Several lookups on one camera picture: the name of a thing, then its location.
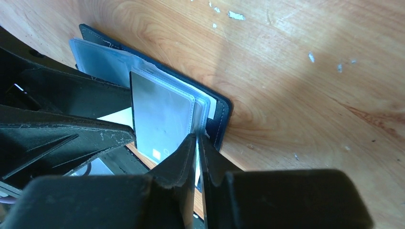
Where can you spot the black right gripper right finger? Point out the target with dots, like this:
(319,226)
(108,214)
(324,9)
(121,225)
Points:
(277,199)

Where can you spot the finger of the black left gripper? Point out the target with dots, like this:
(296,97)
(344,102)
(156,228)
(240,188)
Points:
(35,144)
(32,81)

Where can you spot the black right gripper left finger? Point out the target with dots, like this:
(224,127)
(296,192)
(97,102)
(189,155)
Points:
(160,199)

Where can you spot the blue leather card holder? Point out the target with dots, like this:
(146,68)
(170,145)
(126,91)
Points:
(105,58)

